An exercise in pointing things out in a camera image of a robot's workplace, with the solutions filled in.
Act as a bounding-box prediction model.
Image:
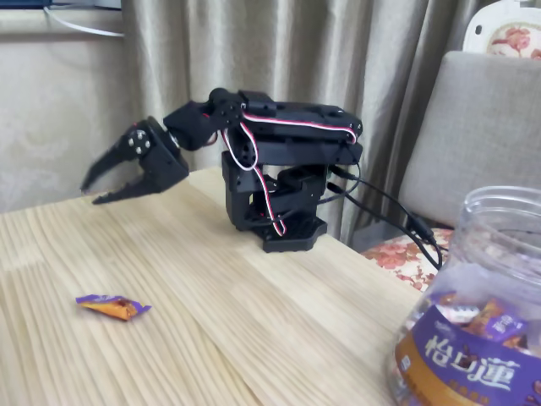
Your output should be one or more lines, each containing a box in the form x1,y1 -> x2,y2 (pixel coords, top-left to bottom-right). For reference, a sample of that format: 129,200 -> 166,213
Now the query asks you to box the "purple orange candy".
74,294 -> 152,322

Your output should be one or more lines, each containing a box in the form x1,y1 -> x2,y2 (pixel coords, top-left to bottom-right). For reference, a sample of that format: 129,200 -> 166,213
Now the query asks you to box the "orange-brown snack packet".
467,299 -> 506,340

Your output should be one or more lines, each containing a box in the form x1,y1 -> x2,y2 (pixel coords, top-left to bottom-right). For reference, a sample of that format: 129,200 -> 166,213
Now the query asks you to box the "clear plastic candy jar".
386,186 -> 541,406

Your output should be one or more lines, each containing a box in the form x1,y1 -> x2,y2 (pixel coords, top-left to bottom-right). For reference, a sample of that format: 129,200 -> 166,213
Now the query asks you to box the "purple snack packet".
485,313 -> 528,343

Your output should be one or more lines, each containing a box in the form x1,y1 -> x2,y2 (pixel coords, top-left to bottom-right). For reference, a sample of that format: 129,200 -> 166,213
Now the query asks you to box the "dark flat device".
41,0 -> 123,10

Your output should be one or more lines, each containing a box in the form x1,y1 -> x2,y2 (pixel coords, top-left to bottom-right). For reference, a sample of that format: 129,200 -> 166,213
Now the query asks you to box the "beige window sill ledge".
0,7 -> 126,42

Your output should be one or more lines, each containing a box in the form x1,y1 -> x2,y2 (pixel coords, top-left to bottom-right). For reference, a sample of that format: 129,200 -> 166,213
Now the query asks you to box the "beige patterned curtain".
120,0 -> 494,250

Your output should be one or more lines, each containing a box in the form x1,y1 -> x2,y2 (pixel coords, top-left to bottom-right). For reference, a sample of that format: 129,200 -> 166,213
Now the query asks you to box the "floral seat cushion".
361,227 -> 456,293

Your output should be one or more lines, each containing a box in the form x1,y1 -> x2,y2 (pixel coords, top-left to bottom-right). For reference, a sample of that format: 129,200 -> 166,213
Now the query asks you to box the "grey upholstered chair back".
399,51 -> 541,228

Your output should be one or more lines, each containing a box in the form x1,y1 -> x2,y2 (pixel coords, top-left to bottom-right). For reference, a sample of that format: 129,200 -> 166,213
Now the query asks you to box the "white floral chair back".
462,0 -> 541,63

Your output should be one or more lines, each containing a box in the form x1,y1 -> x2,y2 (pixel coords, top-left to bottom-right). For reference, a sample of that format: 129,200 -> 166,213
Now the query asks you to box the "white cable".
41,4 -> 126,38

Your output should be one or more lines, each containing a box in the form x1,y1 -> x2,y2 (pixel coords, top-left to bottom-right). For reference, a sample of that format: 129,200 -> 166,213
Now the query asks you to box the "red white servo wire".
219,112 -> 360,237

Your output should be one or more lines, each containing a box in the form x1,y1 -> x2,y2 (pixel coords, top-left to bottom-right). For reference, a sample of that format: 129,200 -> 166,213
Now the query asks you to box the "plain black plug cable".
327,180 -> 440,268

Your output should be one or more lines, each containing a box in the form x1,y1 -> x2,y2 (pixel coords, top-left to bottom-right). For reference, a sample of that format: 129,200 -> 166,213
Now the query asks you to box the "thin black wire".
270,156 -> 364,221

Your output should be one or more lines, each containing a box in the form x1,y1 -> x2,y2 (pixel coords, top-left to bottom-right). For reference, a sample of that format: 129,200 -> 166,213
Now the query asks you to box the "black cable with ferrite bead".
329,163 -> 444,270

